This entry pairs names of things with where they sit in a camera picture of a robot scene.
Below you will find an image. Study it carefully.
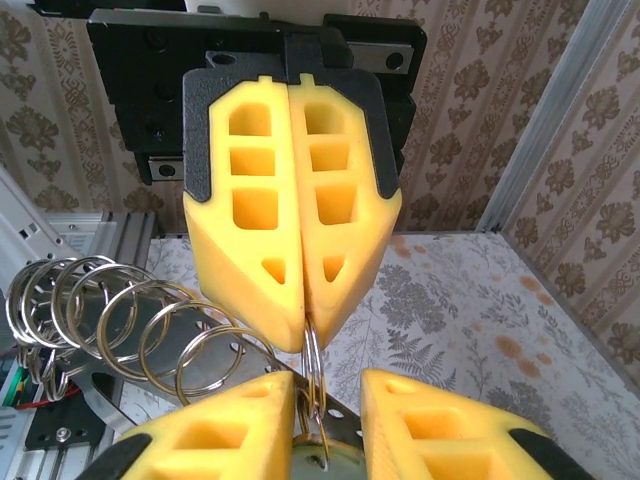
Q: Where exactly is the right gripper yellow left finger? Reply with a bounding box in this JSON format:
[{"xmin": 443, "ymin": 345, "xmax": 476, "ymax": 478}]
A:
[{"xmin": 74, "ymin": 370, "xmax": 297, "ymax": 480}]

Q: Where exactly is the aluminium table side rail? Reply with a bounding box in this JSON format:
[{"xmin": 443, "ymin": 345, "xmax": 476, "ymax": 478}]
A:
[{"xmin": 42, "ymin": 209, "xmax": 162, "ymax": 242}]

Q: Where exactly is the aluminium corner post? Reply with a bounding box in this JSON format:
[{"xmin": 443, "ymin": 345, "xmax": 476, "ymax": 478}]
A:
[{"xmin": 474, "ymin": 0, "xmax": 632, "ymax": 235}]

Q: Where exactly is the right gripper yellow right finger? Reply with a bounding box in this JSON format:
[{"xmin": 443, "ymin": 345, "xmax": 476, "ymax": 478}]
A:
[{"xmin": 359, "ymin": 368, "xmax": 599, "ymax": 480}]

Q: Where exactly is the small green circuit board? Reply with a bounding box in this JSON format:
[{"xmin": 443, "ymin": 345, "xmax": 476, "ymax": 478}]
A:
[{"xmin": 0, "ymin": 364, "xmax": 32, "ymax": 408}]

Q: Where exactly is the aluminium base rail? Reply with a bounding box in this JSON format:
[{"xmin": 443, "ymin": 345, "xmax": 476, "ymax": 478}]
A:
[{"xmin": 0, "ymin": 439, "xmax": 126, "ymax": 480}]

